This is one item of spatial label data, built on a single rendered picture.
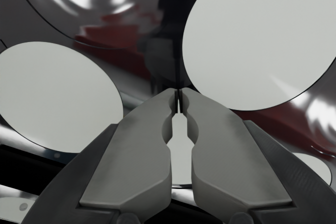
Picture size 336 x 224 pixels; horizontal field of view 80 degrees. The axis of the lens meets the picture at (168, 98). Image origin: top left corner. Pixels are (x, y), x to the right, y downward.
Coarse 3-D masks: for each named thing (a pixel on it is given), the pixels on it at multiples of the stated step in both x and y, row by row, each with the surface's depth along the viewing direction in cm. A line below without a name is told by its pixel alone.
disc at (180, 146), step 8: (176, 120) 16; (184, 120) 16; (176, 128) 16; (184, 128) 16; (176, 136) 17; (184, 136) 17; (168, 144) 17; (176, 144) 17; (184, 144) 17; (192, 144) 17; (176, 152) 18; (184, 152) 18; (176, 160) 18; (184, 160) 18; (176, 168) 19; (184, 168) 19; (176, 176) 20; (184, 176) 20
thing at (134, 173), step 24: (168, 96) 11; (120, 120) 10; (144, 120) 9; (168, 120) 10; (120, 144) 8; (144, 144) 8; (96, 168) 7; (120, 168) 7; (144, 168) 7; (168, 168) 7; (96, 192) 6; (120, 192) 6; (144, 192) 6; (168, 192) 7; (144, 216) 7
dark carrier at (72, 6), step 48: (0, 0) 12; (48, 0) 12; (96, 0) 12; (144, 0) 12; (192, 0) 12; (0, 48) 13; (96, 48) 13; (144, 48) 13; (144, 96) 15; (288, 144) 17; (192, 192) 21
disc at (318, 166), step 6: (300, 156) 18; (306, 156) 18; (312, 156) 18; (306, 162) 18; (312, 162) 18; (318, 162) 18; (312, 168) 19; (318, 168) 19; (324, 168) 19; (318, 174) 19; (324, 174) 19; (330, 174) 19; (324, 180) 19; (330, 180) 19
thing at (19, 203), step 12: (36, 156) 23; (0, 192) 18; (12, 192) 18; (24, 192) 19; (0, 204) 17; (12, 204) 17; (24, 204) 18; (180, 204) 27; (0, 216) 16; (12, 216) 17; (24, 216) 17
